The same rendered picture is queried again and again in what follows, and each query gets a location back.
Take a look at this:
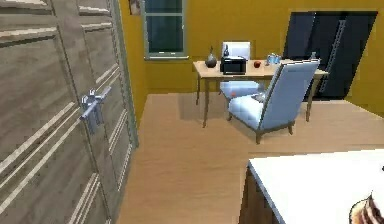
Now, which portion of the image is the pale blue chair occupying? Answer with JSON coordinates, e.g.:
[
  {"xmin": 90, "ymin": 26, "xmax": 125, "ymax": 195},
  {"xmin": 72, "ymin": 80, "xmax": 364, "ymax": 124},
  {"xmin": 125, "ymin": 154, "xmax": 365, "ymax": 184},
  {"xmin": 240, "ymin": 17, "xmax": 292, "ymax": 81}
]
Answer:
[
  {"xmin": 227, "ymin": 59, "xmax": 322, "ymax": 145},
  {"xmin": 218, "ymin": 41, "xmax": 266, "ymax": 101}
]

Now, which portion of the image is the white topped counter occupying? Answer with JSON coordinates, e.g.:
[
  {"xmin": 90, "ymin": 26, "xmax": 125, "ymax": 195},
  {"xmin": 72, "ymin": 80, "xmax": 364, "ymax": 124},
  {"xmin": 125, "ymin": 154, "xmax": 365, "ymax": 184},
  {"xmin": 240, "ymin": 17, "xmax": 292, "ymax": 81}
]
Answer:
[{"xmin": 237, "ymin": 148, "xmax": 384, "ymax": 224}]

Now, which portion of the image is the clear blue glass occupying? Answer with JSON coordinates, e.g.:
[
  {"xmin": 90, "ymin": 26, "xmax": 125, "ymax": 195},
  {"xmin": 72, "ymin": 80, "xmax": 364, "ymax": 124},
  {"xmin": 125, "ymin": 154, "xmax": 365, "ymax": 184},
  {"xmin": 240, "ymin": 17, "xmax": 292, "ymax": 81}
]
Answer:
[{"xmin": 265, "ymin": 53, "xmax": 282, "ymax": 66}]

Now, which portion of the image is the light wooden table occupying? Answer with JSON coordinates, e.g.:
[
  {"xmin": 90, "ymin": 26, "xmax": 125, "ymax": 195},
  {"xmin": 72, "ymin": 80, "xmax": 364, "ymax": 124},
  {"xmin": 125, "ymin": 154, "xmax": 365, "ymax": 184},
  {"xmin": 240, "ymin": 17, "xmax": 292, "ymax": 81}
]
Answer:
[{"xmin": 192, "ymin": 59, "xmax": 330, "ymax": 129}]

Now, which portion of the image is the dark round vase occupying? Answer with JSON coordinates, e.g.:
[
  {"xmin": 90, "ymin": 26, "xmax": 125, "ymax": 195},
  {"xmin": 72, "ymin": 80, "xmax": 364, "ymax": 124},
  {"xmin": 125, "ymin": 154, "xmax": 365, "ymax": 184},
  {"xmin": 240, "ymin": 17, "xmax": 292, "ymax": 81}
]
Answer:
[{"xmin": 204, "ymin": 45, "xmax": 218, "ymax": 69}]

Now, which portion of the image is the brown striped object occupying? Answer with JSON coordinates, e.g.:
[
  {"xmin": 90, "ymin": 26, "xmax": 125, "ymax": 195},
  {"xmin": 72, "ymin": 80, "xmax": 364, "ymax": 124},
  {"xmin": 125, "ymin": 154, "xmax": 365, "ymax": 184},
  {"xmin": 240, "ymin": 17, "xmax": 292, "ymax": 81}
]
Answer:
[{"xmin": 348, "ymin": 191, "xmax": 384, "ymax": 224}]

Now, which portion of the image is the framed wall picture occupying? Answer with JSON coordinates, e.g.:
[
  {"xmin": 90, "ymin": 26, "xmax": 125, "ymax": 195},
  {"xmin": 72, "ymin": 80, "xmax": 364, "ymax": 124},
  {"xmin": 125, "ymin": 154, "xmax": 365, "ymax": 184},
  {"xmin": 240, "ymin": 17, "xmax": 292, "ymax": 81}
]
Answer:
[{"xmin": 129, "ymin": 0, "xmax": 142, "ymax": 16}]

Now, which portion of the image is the green framed window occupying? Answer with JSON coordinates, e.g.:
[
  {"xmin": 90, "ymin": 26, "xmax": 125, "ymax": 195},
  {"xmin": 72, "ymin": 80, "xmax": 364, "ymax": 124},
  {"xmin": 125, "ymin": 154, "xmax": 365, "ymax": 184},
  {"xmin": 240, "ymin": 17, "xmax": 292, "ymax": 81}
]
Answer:
[{"xmin": 140, "ymin": 0, "xmax": 190, "ymax": 61}]

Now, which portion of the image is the silver refrigerator handle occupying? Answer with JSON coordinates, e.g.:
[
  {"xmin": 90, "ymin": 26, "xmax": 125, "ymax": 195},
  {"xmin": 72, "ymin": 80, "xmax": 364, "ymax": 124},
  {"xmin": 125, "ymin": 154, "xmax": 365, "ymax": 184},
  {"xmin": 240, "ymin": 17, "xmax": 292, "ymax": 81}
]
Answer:
[{"xmin": 318, "ymin": 19, "xmax": 348, "ymax": 94}]

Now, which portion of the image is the silver door lever handle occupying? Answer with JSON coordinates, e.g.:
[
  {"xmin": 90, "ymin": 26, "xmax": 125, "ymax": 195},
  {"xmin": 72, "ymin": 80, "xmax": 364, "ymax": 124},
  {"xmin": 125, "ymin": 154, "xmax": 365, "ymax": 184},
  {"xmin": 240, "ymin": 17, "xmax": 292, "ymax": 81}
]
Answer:
[{"xmin": 79, "ymin": 86, "xmax": 112, "ymax": 135}]

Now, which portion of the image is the grey panelled room door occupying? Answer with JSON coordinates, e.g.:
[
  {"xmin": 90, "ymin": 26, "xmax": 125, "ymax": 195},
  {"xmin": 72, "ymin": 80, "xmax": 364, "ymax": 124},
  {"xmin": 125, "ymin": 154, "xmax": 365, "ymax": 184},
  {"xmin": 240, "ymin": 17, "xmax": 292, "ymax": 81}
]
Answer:
[{"xmin": 0, "ymin": 0, "xmax": 140, "ymax": 224}]

